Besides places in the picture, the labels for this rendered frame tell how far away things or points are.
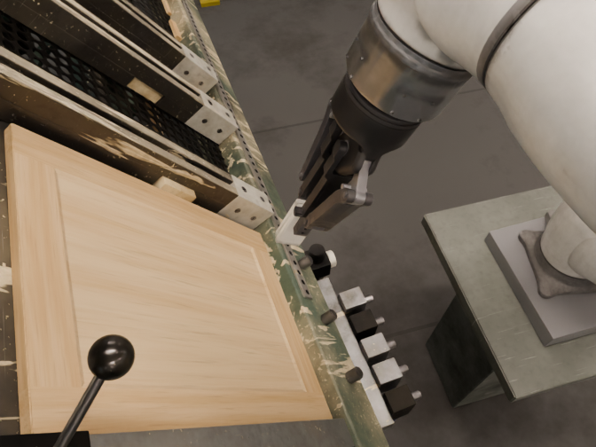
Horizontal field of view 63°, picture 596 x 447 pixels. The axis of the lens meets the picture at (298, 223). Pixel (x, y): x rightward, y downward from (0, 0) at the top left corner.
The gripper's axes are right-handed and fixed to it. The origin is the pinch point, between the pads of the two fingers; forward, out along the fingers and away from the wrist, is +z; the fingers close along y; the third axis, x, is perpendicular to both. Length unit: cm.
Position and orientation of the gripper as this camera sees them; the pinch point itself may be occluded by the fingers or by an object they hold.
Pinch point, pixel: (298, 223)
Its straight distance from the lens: 55.2
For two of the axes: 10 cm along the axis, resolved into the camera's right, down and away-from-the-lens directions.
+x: 9.3, 1.5, 3.5
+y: 0.7, 8.2, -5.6
